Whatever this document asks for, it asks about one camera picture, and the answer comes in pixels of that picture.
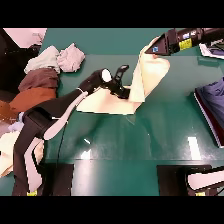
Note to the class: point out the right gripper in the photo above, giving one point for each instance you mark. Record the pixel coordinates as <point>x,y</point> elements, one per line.
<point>167,42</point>

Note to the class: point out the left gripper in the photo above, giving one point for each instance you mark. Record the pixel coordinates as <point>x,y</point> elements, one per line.
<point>118,89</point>

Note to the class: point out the cream T-shirt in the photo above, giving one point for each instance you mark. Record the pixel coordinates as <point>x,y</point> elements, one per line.
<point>106,105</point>

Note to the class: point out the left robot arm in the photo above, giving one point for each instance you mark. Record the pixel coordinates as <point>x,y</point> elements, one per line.
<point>56,108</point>

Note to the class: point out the white garment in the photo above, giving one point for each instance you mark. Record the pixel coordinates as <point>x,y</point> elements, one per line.
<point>206,51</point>

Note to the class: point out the pale pink garment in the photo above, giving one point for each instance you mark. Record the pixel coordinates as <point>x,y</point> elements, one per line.
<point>70,58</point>

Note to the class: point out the dark blue garment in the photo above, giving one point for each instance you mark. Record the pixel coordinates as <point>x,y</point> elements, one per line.
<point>215,100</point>

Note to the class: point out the pale green garment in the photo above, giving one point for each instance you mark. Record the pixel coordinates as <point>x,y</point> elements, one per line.
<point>45,59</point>

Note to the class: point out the brown garment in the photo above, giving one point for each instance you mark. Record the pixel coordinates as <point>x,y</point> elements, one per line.
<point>38,78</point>

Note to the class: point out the orange garment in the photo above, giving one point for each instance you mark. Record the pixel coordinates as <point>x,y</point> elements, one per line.
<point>33,98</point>

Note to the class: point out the dark red garment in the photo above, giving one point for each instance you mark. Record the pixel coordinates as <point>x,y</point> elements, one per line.
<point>211,127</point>

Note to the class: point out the pale blue garment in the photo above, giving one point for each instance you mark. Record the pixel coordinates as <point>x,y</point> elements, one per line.
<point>16,126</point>

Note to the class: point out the cream garment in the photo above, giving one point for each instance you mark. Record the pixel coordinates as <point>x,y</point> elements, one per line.
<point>6,146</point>

